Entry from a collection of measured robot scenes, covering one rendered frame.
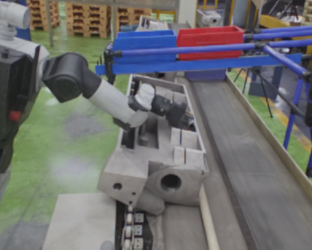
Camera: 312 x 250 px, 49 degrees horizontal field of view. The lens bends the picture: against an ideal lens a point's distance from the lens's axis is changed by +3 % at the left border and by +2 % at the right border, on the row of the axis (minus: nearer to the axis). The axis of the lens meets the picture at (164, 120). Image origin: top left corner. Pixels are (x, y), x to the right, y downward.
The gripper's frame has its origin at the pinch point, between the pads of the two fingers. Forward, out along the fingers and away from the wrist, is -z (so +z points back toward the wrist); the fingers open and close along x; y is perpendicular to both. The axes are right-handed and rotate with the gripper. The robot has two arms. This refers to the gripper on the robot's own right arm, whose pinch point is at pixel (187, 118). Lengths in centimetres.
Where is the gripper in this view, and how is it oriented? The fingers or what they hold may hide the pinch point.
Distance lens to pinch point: 157.3
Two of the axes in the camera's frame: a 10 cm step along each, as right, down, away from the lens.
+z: -8.8, -4.2, -2.2
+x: -4.7, 8.1, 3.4
